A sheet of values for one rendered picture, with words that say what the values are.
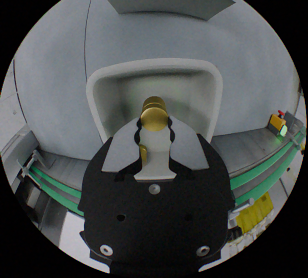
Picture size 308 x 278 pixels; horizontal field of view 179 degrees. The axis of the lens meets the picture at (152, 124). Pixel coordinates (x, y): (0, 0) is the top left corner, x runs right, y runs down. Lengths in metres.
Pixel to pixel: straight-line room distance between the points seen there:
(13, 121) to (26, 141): 2.78
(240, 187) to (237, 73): 0.26
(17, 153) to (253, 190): 0.93
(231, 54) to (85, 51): 0.32
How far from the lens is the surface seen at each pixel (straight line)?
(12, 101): 3.58
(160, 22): 0.22
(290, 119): 0.80
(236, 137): 0.34
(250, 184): 0.28
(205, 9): 0.22
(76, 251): 0.62
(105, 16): 0.26
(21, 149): 0.74
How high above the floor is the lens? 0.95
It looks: 58 degrees down
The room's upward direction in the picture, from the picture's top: 179 degrees counter-clockwise
